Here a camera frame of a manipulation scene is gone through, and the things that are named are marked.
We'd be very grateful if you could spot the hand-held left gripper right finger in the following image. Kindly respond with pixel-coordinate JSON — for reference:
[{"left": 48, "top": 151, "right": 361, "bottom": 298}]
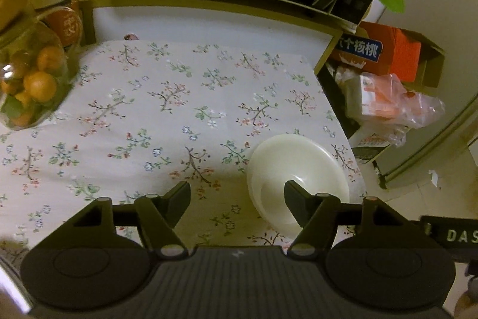
[{"left": 284, "top": 181, "right": 416, "bottom": 262}]

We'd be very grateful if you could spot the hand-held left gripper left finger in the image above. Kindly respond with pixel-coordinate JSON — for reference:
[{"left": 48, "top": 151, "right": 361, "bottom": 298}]
[{"left": 73, "top": 181, "right": 191, "bottom": 262}]

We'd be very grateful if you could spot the cream plastic bowl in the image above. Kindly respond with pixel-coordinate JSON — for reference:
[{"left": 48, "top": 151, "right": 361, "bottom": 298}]
[
  {"left": 252, "top": 134, "right": 352, "bottom": 242},
  {"left": 246, "top": 155, "right": 264, "bottom": 215}
]

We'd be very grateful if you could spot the floral tablecloth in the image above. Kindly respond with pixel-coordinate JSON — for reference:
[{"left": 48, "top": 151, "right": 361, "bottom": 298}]
[{"left": 0, "top": 40, "right": 368, "bottom": 267}]

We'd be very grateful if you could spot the small white carton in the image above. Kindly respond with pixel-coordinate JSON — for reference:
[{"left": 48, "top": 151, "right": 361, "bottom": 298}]
[{"left": 350, "top": 128, "right": 393, "bottom": 163}]

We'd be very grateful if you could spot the clear plastic bag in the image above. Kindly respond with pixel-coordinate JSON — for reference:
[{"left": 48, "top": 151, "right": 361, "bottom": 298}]
[{"left": 344, "top": 72, "right": 447, "bottom": 148}]

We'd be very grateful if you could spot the orange printed carton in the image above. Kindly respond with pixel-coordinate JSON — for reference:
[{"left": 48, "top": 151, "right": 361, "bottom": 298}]
[{"left": 329, "top": 22, "right": 422, "bottom": 77}]

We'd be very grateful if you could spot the white refrigerator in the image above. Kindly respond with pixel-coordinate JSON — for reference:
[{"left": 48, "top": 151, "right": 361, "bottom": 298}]
[{"left": 358, "top": 0, "right": 478, "bottom": 190}]

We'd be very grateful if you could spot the pile of small oranges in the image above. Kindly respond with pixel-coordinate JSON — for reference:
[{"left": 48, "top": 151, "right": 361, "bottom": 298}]
[{"left": 0, "top": 44, "right": 66, "bottom": 127}]

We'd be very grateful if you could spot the red mug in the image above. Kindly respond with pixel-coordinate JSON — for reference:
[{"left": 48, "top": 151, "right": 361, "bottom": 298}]
[{"left": 44, "top": 7, "right": 83, "bottom": 49}]

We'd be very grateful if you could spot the glass jar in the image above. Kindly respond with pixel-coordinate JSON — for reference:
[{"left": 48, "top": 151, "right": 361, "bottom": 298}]
[{"left": 0, "top": 14, "right": 73, "bottom": 131}]

